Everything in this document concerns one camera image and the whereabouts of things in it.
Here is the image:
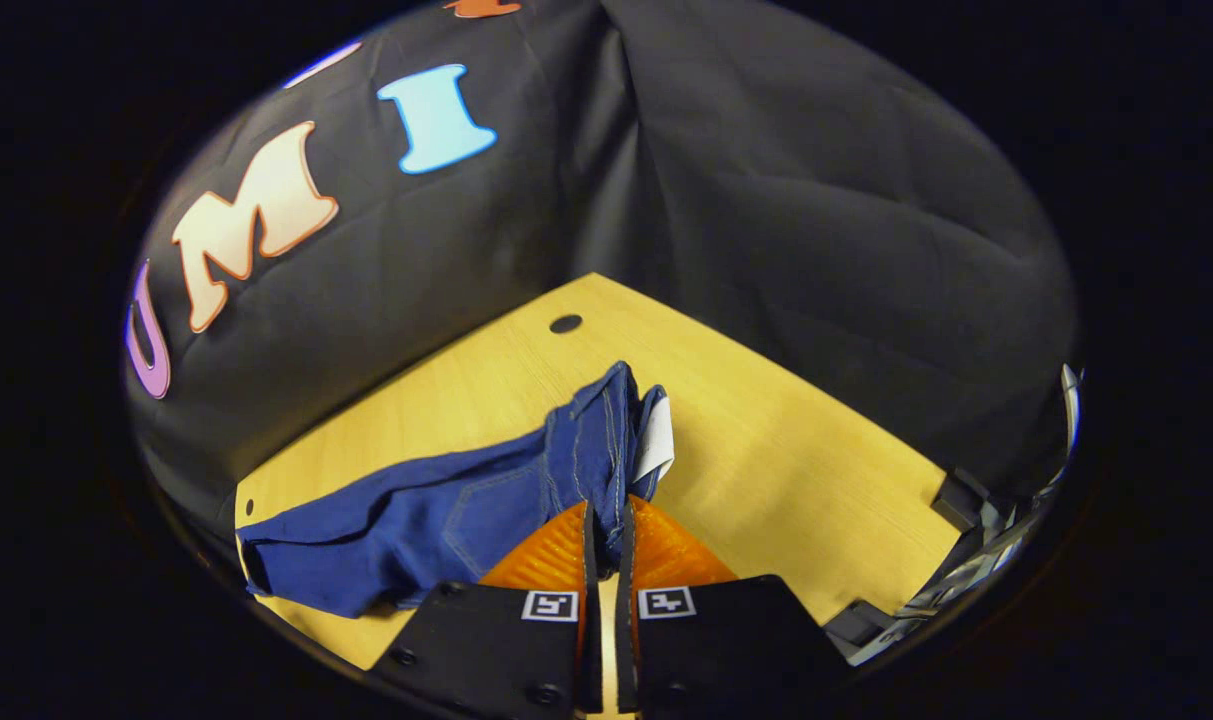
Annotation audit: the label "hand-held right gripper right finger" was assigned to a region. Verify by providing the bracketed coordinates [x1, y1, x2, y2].
[616, 495, 852, 716]

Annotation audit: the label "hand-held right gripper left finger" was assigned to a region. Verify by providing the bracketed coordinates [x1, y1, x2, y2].
[366, 500, 602, 716]

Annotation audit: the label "blue denim jeans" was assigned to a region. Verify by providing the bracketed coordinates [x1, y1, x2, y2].
[236, 360, 677, 619]

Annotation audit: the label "black backdrop cloth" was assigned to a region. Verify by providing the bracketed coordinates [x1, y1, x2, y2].
[124, 0, 1079, 561]

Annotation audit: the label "grey metal frame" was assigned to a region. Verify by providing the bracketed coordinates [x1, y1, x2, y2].
[846, 362, 1085, 666]

